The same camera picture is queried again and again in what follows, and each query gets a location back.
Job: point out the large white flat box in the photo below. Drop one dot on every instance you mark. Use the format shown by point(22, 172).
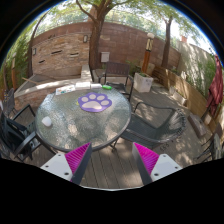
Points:
point(83, 85)

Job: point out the red folded patio umbrella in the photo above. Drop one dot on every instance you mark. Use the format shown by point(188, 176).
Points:
point(215, 86)

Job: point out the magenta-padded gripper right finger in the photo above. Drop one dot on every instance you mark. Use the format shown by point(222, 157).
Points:
point(164, 165)

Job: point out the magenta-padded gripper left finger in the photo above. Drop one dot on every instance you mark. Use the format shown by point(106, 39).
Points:
point(59, 165)

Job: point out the colourful printed paper sheet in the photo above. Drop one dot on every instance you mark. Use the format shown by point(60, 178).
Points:
point(65, 89)

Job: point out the green plastic packet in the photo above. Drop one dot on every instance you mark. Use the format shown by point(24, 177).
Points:
point(107, 87)

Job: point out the white computer mouse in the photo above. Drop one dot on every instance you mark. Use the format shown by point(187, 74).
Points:
point(46, 121)

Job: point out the black mesh-back patio chair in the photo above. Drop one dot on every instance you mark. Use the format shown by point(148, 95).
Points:
point(9, 100)

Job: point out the black metal patio armchair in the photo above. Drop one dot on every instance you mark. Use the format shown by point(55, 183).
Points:
point(16, 133)

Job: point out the thick brown tree trunk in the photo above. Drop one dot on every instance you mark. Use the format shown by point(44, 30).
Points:
point(96, 43)

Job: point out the purple paw-shaped mouse pad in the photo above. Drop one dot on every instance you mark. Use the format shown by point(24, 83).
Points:
point(95, 102)

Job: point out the long white planter box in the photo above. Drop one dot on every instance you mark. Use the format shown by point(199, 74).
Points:
point(178, 96)

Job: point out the wooden garden lamp post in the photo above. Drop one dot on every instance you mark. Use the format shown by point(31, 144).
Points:
point(14, 76)
point(147, 55)

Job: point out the black mesh patio armchair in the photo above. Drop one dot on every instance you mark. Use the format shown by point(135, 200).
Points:
point(153, 128)

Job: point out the black wall lamp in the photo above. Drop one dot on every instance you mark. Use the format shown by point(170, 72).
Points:
point(34, 51)
point(85, 38)

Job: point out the yellow paper note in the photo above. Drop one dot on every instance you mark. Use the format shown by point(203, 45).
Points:
point(77, 103)

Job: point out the white square planter box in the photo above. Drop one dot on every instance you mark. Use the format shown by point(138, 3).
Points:
point(143, 83)

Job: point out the grey wall utility box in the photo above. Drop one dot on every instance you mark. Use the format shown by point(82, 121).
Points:
point(105, 56)

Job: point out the black slatted patio chair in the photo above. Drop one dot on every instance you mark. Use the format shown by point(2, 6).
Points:
point(116, 69)

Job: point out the small white printed box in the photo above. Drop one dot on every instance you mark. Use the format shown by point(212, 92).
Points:
point(96, 86)

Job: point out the thin brown tree trunk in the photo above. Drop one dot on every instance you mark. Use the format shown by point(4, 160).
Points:
point(166, 46)

